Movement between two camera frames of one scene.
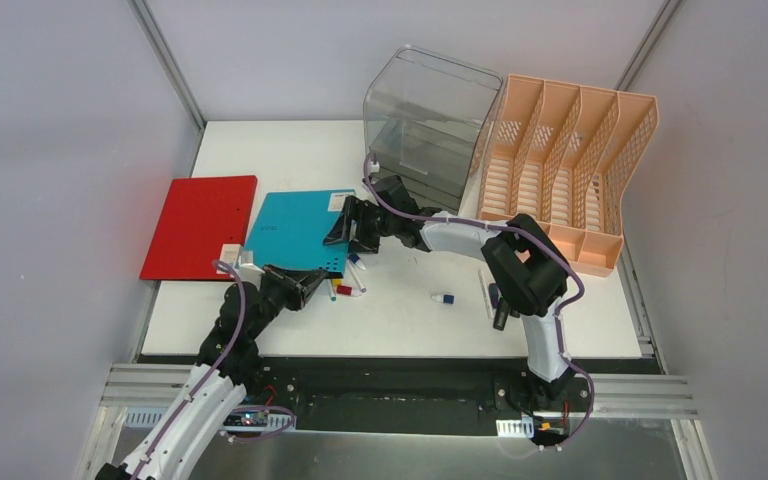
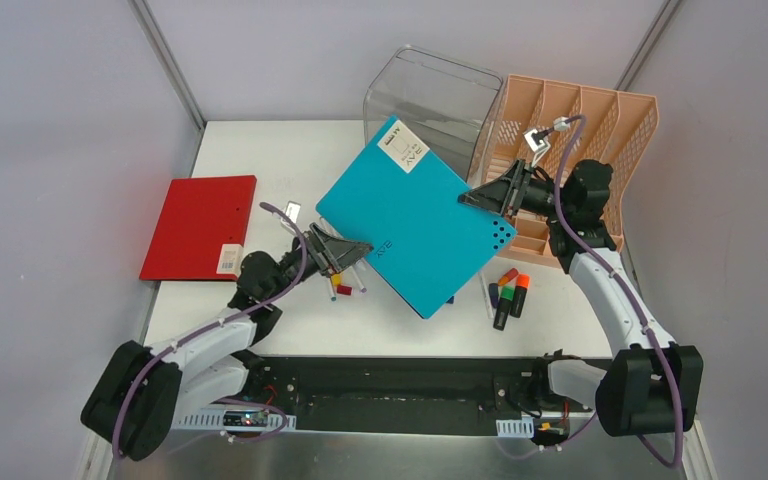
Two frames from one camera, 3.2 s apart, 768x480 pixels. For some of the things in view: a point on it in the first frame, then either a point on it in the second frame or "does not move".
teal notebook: [291, 227] → [403, 200]
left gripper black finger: [304, 283] → [338, 252]
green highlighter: [501, 314] does not move
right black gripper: [354, 209] → [504, 195]
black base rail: [384, 396] does not move
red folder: [199, 216] does not move
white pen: [486, 294] does not move
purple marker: [360, 285] does not move
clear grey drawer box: [425, 120] does not move
